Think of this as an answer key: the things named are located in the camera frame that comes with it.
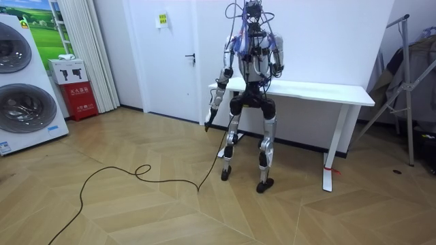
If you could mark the green landscape wall poster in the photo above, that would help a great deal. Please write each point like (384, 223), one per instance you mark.
(44, 34)

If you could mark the grey metal clothes rack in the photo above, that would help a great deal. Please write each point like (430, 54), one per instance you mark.
(407, 85)

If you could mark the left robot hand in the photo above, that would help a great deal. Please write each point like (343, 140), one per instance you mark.
(210, 119)

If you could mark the robot legs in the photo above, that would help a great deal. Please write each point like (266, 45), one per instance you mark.
(269, 132)

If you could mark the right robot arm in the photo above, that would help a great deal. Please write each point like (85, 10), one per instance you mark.
(278, 51)

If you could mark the small white object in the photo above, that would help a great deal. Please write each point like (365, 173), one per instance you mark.
(66, 56)

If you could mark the white washing machine tower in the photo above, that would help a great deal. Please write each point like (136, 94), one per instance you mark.
(30, 85)

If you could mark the red fire equipment cabinet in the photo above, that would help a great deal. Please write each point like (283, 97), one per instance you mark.
(79, 100)

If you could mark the yellow door sign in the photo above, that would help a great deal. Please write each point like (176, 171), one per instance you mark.
(163, 19)

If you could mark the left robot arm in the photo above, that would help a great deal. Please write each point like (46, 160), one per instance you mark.
(223, 80)

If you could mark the white door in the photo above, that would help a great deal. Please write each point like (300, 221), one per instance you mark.
(167, 61)

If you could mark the grey hanging clothes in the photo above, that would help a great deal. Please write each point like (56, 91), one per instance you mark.
(420, 75)

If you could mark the robot body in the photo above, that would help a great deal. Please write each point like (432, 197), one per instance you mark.
(254, 66)

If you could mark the small dark floor object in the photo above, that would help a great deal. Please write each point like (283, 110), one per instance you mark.
(396, 171)

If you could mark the black box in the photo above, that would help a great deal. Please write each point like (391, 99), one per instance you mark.
(425, 149)

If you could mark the white cardboard box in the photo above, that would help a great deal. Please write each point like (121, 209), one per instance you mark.
(68, 71)

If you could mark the white ladder frame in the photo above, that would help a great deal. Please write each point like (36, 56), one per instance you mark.
(61, 27)

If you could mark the white desk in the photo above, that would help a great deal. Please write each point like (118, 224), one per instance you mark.
(306, 90)

